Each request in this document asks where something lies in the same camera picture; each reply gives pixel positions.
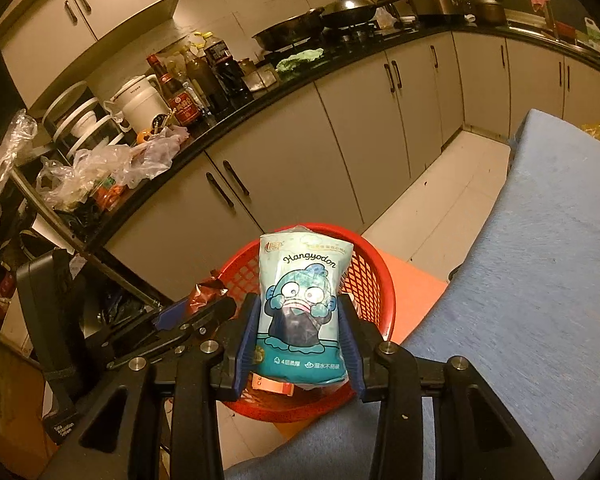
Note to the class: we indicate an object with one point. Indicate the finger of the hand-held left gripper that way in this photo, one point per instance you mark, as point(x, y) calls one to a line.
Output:
point(177, 311)
point(215, 312)

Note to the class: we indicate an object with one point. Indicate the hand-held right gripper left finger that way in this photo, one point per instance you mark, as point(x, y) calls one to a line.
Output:
point(245, 350)

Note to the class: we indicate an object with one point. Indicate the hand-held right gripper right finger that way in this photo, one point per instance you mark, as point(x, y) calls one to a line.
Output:
point(352, 355)

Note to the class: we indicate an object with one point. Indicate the brown foil snack wrapper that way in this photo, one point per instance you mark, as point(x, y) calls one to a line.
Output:
point(205, 295)

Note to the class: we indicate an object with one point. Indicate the red plastic mesh basket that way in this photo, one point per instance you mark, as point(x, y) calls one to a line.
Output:
point(375, 280)

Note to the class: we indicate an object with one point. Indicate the blue cartoon tissue pack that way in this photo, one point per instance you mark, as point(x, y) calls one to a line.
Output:
point(300, 270)

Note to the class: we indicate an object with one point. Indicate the red box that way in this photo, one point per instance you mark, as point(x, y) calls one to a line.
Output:
point(275, 386)

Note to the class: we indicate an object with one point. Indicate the orange stool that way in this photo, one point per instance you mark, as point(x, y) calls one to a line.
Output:
point(420, 285)

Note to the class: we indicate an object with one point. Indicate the large crinkled transparent bag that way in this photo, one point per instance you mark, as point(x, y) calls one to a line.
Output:
point(5, 170)

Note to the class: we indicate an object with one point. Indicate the heap of crumpled plastic bags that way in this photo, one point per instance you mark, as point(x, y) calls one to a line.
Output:
point(110, 165)

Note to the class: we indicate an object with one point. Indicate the dish rack with plates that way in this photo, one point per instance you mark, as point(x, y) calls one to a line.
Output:
point(85, 122)

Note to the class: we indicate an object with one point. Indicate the blue table cloth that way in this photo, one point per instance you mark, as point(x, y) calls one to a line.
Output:
point(530, 285)

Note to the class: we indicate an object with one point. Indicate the white electric kettle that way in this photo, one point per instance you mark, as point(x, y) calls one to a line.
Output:
point(140, 102)

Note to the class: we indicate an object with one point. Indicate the white base cabinets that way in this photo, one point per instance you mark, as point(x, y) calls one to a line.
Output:
point(355, 125)

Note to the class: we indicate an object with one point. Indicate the row of condiment bottles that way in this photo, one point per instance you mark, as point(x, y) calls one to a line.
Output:
point(215, 75)

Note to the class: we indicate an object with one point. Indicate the green dish cloth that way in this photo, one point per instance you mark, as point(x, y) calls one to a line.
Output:
point(300, 59)

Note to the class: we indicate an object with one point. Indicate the black kitchen countertop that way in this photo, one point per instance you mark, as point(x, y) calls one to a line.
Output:
point(330, 67)

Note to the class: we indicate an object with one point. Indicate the dark frying pan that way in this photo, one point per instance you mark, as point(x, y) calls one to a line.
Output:
point(285, 30)

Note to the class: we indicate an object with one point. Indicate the white upper cabinets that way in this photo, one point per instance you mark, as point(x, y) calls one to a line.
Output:
point(95, 15)

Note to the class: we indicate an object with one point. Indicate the gas stove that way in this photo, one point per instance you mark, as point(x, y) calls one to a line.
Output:
point(360, 32)

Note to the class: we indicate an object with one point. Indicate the wok with metal lid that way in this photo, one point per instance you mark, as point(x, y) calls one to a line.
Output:
point(350, 7)

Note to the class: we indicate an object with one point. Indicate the small white plastic bag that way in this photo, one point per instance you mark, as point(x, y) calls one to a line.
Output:
point(385, 17)

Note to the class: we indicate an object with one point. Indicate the rice cooker pot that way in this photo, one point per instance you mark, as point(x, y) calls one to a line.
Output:
point(435, 5)

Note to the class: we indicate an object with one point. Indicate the metal cooking pot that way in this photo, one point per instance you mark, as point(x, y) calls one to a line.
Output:
point(485, 7)

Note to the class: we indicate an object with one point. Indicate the white jug green label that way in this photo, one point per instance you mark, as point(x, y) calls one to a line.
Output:
point(593, 34)

